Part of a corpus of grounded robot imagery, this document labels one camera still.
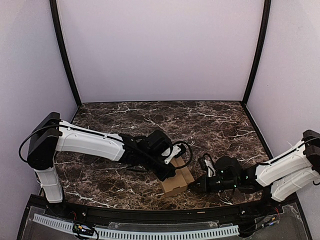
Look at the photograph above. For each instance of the black frame post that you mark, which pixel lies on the black frame post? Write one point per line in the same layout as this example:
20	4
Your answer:
63	51
258	51

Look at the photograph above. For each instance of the black left frame post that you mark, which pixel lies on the black left frame post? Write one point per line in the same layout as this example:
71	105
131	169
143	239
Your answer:
63	51

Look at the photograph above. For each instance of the small green circuit board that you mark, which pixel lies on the small green circuit board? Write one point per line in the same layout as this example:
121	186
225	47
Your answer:
81	229

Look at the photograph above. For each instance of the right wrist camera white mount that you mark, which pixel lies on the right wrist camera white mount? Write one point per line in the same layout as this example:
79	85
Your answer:
207	164

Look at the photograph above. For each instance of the black front table rail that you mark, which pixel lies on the black front table rail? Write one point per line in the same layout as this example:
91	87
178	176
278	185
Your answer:
238	214

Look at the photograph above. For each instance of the right small circuit board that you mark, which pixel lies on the right small circuit board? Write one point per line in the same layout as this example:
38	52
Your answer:
270	222

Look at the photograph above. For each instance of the brown cardboard paper box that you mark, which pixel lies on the brown cardboard paper box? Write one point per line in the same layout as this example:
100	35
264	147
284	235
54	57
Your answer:
177	184

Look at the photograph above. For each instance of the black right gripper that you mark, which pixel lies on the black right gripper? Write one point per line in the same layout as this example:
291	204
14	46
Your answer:
201	183

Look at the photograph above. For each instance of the black right frame post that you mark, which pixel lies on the black right frame post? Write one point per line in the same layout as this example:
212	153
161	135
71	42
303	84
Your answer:
258	51

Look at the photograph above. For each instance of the white slotted cable duct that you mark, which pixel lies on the white slotted cable duct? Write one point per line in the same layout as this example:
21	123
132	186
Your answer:
128	231

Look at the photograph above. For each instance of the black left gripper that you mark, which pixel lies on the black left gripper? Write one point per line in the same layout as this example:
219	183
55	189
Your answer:
166	173

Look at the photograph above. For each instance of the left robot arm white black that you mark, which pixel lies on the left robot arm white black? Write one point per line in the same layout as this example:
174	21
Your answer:
54	135

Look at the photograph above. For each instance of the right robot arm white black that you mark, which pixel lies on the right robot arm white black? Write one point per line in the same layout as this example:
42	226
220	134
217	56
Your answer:
282	175

